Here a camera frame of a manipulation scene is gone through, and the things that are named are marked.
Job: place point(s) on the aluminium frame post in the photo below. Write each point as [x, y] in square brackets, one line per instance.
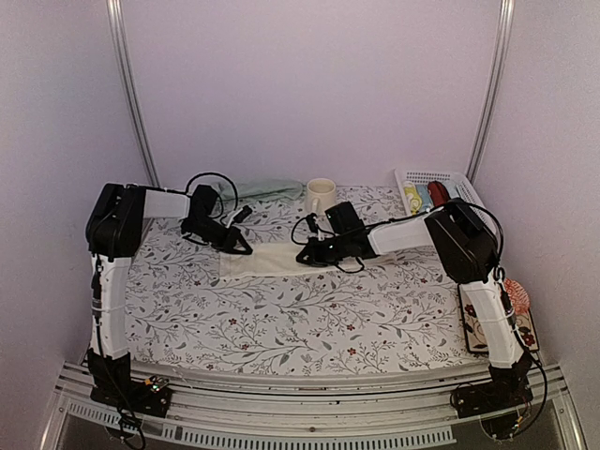
[120, 45]
[499, 56]

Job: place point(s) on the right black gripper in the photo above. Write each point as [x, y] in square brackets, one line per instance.
[316, 258]

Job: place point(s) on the floral table mat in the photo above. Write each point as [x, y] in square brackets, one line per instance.
[396, 314]

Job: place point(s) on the mint green towel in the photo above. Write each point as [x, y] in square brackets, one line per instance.
[262, 190]

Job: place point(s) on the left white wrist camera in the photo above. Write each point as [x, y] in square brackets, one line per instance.
[238, 216]

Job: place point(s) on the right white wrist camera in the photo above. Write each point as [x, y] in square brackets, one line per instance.
[313, 225]

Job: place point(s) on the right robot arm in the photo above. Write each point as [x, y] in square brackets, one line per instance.
[470, 254]

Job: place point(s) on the light blue rolled towel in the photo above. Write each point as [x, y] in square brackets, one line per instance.
[426, 202]

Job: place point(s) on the right aluminium frame post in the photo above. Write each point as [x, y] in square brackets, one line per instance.
[499, 56]

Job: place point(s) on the left aluminium frame post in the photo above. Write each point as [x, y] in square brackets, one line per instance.
[120, 45]

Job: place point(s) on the aluminium front rail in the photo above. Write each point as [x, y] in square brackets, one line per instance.
[410, 410]

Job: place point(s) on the cream ceramic mug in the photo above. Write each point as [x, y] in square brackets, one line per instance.
[320, 195]

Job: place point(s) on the red patterned bowl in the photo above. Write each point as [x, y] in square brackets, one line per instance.
[520, 300]

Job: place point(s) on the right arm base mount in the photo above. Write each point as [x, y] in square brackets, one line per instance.
[471, 399]

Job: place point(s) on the cream white towel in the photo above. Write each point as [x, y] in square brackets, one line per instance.
[267, 260]

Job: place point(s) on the white plastic basket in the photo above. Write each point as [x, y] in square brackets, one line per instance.
[457, 184]

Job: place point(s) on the floral square plate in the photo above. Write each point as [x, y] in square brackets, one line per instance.
[475, 340]

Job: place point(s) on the yellow rolled towel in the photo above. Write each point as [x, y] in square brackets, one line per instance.
[413, 197]

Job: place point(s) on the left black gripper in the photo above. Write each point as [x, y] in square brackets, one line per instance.
[229, 242]

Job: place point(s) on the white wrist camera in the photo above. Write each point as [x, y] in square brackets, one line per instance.
[313, 225]
[238, 216]

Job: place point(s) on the red rolled towel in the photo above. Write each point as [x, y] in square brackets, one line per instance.
[438, 193]

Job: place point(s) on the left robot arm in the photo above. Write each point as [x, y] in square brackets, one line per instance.
[114, 234]

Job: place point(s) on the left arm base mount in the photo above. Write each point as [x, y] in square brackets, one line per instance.
[149, 397]

